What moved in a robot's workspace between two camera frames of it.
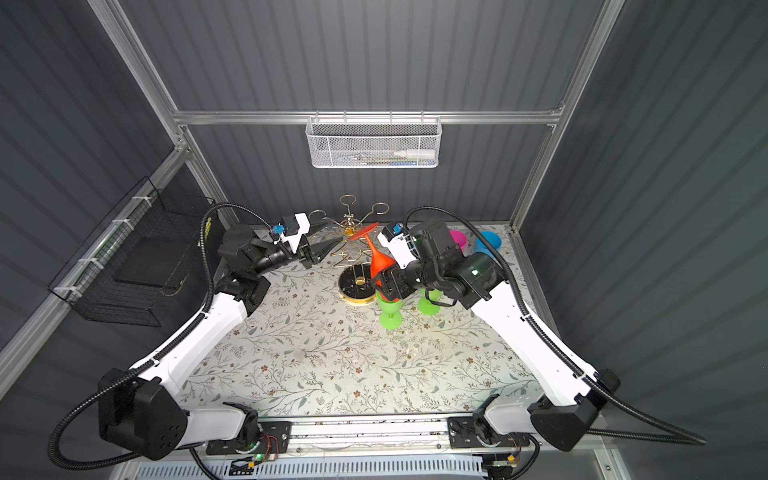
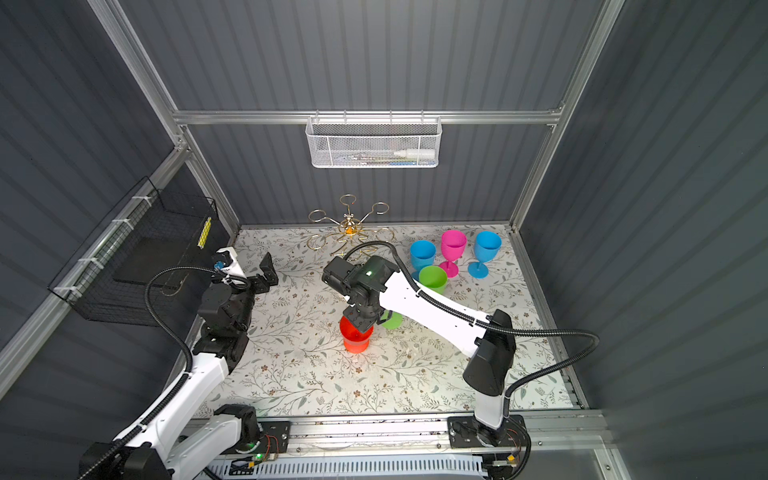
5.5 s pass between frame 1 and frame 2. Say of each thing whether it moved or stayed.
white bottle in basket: stayed
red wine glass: moved
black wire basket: stayed
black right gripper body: moved
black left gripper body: moved
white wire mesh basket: stayed
